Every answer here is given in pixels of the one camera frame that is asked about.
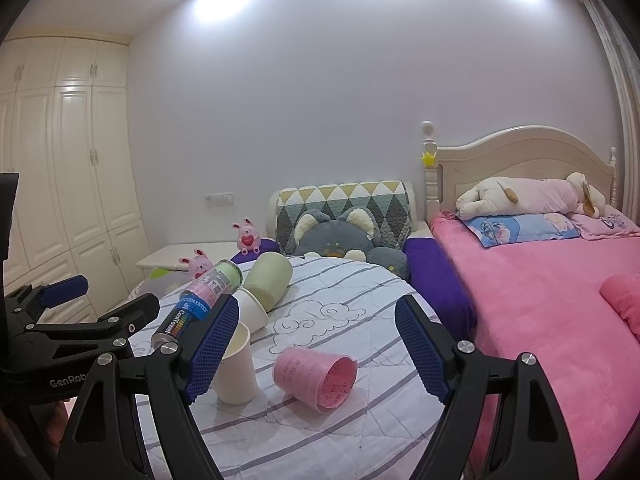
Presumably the white and pink plush dog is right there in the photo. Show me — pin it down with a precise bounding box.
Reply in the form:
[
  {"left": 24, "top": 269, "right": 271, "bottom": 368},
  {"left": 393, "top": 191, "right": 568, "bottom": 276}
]
[{"left": 455, "top": 172, "right": 608, "bottom": 221}]

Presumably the blue cartoon pillow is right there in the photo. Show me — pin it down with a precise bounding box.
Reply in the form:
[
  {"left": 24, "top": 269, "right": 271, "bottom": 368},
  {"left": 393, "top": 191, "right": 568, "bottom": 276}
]
[{"left": 460, "top": 212, "right": 583, "bottom": 249}]

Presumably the white nightstand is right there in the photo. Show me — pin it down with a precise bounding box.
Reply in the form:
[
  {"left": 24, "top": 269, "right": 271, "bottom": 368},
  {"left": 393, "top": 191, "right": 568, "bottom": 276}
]
[{"left": 136, "top": 241, "right": 241, "bottom": 281}]

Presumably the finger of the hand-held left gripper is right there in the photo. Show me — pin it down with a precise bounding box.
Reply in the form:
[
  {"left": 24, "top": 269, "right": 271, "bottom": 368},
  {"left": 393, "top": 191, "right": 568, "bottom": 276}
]
[
  {"left": 24, "top": 292, "right": 161, "bottom": 361},
  {"left": 5, "top": 274, "right": 90, "bottom": 322}
]

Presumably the pink folded cloth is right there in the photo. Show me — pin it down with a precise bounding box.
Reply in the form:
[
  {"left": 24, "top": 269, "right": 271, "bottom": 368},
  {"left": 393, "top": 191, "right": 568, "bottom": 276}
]
[{"left": 599, "top": 272, "right": 640, "bottom": 338}]

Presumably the grey cat plush cushion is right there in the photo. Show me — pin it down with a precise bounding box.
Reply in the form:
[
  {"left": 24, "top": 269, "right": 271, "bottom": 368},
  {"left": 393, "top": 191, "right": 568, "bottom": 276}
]
[{"left": 292, "top": 207, "right": 410, "bottom": 279}]

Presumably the pale curtain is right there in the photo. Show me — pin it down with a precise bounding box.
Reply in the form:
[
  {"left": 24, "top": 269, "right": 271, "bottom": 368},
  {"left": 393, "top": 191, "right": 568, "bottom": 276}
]
[{"left": 580, "top": 0, "right": 640, "bottom": 221}]

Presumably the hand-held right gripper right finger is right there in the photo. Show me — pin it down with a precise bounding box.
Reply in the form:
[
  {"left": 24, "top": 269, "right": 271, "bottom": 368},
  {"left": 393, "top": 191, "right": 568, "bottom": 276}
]
[{"left": 394, "top": 294, "right": 598, "bottom": 480}]

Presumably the pink printed pillow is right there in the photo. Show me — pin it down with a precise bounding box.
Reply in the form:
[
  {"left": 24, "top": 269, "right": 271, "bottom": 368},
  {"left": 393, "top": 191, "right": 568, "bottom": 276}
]
[{"left": 570, "top": 205, "right": 640, "bottom": 239}]

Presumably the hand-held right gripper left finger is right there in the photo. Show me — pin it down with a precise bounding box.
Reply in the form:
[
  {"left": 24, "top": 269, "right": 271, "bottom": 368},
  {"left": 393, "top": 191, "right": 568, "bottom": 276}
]
[{"left": 52, "top": 294, "right": 240, "bottom": 480}]

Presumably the pink pig toy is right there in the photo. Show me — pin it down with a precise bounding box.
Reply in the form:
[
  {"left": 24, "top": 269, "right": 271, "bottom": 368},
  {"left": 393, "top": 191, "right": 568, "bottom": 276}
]
[
  {"left": 231, "top": 217, "right": 262, "bottom": 255},
  {"left": 178, "top": 247, "right": 211, "bottom": 281}
]

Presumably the cream wardrobe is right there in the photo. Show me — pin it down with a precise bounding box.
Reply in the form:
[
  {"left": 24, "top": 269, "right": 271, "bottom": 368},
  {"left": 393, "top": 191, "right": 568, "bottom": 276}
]
[{"left": 0, "top": 37, "right": 153, "bottom": 326}]

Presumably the clear tube of coloured towels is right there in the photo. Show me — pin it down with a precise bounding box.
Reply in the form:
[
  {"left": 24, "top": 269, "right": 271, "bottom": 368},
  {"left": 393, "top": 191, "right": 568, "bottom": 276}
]
[{"left": 151, "top": 259, "right": 245, "bottom": 349}]

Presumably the purple blanket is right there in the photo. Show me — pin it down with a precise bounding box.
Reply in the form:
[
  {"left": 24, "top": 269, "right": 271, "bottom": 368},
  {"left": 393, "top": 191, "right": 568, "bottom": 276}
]
[{"left": 230, "top": 235, "right": 478, "bottom": 343}]

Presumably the pale green cup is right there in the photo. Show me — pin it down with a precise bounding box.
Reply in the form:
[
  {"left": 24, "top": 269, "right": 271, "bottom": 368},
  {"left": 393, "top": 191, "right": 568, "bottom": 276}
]
[{"left": 243, "top": 252, "right": 294, "bottom": 312}]

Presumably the small white paper cup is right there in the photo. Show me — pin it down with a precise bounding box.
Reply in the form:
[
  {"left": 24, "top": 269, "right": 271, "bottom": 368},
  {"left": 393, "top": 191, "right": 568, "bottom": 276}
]
[{"left": 234, "top": 287, "right": 271, "bottom": 334}]

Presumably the pink plastic cup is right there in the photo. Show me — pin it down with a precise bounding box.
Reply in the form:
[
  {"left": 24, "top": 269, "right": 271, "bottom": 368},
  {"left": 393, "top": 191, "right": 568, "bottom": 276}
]
[{"left": 273, "top": 346, "right": 358, "bottom": 414}]

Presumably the cream wooden bed headboard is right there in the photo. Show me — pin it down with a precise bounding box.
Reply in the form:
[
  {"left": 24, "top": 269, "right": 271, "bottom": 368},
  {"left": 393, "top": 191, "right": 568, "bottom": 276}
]
[{"left": 420, "top": 121, "right": 621, "bottom": 221}]

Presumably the pink fleece blanket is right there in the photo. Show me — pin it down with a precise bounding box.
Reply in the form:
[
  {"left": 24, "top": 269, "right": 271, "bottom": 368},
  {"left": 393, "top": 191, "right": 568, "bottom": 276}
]
[{"left": 430, "top": 210, "right": 640, "bottom": 480}]

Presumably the triangle patterned quilted cover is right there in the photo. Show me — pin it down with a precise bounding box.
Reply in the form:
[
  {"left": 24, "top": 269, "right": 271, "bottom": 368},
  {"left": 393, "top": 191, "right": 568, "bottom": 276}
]
[{"left": 275, "top": 180, "right": 414, "bottom": 256}]

